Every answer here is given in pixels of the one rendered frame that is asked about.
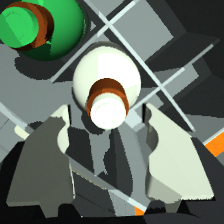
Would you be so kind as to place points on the green bottle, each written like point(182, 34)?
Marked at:
point(56, 26)

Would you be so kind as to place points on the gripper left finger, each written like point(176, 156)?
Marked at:
point(36, 176)

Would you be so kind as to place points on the white bottle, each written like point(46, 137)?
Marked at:
point(102, 79)

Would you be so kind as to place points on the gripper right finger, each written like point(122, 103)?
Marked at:
point(181, 171)

